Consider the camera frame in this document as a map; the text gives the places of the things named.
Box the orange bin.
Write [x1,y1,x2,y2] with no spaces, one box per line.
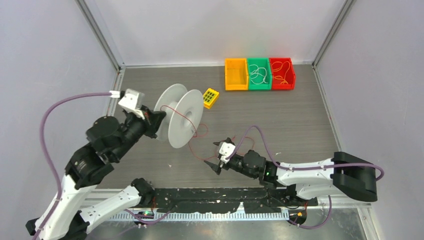
[224,58,249,91]

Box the slotted cable duct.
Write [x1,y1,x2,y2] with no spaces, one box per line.
[109,211,292,222]

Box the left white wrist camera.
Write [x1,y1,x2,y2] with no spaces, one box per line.
[109,88,145,120]

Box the right aluminium frame post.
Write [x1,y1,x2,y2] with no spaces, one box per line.
[312,0,356,69]

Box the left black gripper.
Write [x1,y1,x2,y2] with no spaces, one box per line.
[113,103,168,160]

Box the orange wire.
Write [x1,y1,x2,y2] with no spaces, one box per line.
[272,61,294,85]

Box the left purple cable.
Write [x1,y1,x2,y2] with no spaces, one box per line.
[31,92,114,240]

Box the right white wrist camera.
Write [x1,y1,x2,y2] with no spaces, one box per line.
[217,144,236,164]

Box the grey cable spool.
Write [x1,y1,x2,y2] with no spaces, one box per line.
[154,83,204,149]

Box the aluminium frame post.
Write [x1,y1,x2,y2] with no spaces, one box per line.
[75,0,126,72]
[312,0,356,69]

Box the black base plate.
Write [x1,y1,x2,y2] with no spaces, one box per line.
[154,187,318,214]

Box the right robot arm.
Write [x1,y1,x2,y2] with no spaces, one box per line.
[205,138,379,205]

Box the red bin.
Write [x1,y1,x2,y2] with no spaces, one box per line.
[269,57,296,91]

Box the green bin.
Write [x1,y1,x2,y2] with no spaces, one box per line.
[247,58,273,91]

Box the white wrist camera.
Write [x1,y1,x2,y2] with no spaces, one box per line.
[109,88,145,120]
[217,144,236,164]

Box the white wire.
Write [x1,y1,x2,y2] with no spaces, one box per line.
[249,64,270,85]

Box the yellow toy brick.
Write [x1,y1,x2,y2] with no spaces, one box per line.
[203,88,220,109]

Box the left aluminium frame post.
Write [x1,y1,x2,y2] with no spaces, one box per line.
[75,0,126,72]

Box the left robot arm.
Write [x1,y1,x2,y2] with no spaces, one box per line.
[25,106,166,240]

